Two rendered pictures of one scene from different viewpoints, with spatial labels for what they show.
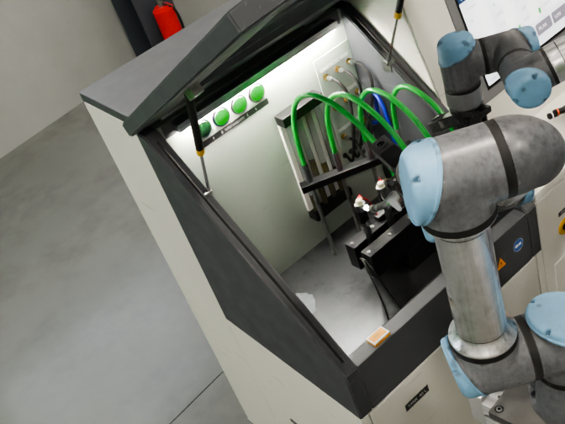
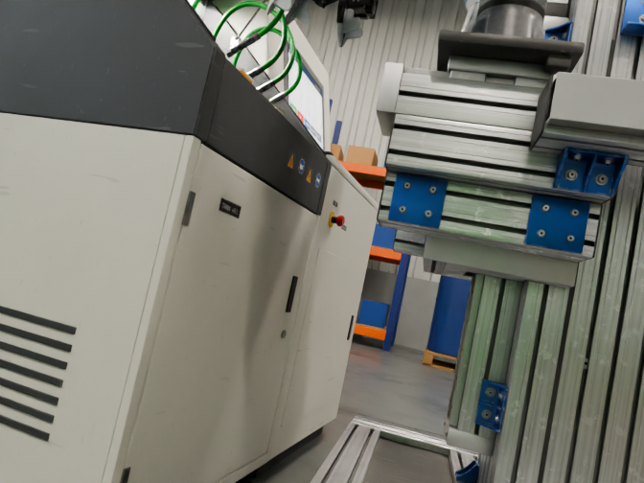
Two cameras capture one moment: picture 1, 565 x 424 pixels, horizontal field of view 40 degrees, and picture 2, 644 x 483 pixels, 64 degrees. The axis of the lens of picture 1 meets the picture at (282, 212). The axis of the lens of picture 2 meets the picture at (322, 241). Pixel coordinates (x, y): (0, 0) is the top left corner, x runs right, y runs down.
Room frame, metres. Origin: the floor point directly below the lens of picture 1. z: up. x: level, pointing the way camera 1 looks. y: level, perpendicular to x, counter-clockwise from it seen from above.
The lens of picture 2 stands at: (0.43, 0.41, 0.59)
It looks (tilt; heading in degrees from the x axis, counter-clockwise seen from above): 5 degrees up; 316
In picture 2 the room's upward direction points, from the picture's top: 12 degrees clockwise
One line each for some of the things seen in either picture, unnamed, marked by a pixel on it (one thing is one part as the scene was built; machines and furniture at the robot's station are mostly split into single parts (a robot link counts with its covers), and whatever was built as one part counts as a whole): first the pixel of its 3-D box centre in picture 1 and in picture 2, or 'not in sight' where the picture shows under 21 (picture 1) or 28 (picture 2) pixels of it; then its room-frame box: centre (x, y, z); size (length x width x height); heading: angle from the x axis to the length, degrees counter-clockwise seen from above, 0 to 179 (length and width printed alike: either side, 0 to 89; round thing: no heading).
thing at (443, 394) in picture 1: (475, 412); (240, 333); (1.38, -0.31, 0.44); 0.65 x 0.02 x 0.68; 117
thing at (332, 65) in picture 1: (347, 99); not in sight; (1.95, -0.29, 1.20); 0.13 x 0.03 x 0.31; 117
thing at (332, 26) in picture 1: (259, 73); not in sight; (1.84, -0.07, 1.43); 0.54 x 0.03 x 0.02; 117
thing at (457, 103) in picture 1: (465, 94); not in sight; (1.38, -0.44, 1.44); 0.08 x 0.08 x 0.05
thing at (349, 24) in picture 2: not in sight; (349, 26); (1.37, -0.43, 1.25); 0.06 x 0.03 x 0.09; 27
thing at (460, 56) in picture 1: (460, 61); not in sight; (1.38, -0.44, 1.51); 0.09 x 0.08 x 0.11; 78
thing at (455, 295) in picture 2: not in sight; (485, 328); (3.22, -5.05, 0.51); 1.20 x 0.85 x 1.02; 32
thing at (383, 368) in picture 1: (446, 304); (274, 152); (1.39, -0.30, 0.87); 0.62 x 0.04 x 0.16; 117
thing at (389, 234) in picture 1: (406, 234); not in sight; (1.66, -0.30, 0.91); 0.34 x 0.10 x 0.15; 117
